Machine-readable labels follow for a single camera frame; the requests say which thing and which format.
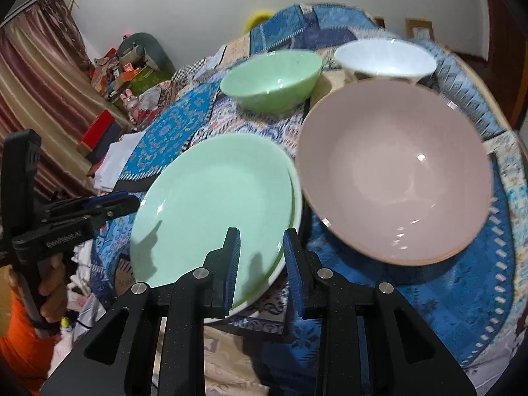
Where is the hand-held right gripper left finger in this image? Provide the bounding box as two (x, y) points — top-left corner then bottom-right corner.
(41, 227), (242, 396)

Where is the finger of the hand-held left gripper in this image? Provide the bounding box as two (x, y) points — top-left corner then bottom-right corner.
(41, 192), (129, 215)
(45, 195), (141, 232)

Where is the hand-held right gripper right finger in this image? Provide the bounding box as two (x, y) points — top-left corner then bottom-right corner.
(283, 228), (479, 396)

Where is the green plate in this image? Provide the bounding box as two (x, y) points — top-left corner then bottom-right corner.
(130, 133), (298, 289)

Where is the pink bowl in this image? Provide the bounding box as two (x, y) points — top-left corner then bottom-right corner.
(296, 79), (494, 265)

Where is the green bowl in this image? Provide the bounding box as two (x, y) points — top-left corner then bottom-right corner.
(220, 49), (323, 113)

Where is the white bowl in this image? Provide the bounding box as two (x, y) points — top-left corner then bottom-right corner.
(333, 38), (437, 87)

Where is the person's left forearm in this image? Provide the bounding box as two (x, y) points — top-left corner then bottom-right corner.
(0, 293), (62, 394)

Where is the person's left hand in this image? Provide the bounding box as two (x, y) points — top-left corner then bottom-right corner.
(35, 253), (69, 318)

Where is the white folded cloth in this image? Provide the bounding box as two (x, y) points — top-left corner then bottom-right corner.
(94, 132), (143, 192)

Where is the red box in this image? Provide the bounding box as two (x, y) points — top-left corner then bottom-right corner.
(78, 111), (116, 155)

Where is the striped brown curtain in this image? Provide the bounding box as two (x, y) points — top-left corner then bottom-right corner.
(0, 0), (124, 199)

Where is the pink bunny toy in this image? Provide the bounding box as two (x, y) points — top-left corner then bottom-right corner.
(119, 89), (141, 122)

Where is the green shopping bag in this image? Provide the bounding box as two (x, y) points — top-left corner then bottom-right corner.
(109, 66), (172, 100)

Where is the pile of cardboard packaging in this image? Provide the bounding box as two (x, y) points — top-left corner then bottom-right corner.
(90, 47), (145, 91)

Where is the grey rounded cushion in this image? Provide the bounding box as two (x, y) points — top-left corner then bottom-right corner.
(119, 33), (174, 75)

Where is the patchwork printed blanket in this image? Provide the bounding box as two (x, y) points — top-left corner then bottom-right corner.
(72, 3), (528, 396)

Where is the brown cardboard box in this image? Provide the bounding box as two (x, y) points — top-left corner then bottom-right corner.
(405, 18), (434, 40)

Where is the wooden door frame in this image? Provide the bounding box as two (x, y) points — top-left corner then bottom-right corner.
(474, 0), (528, 128)

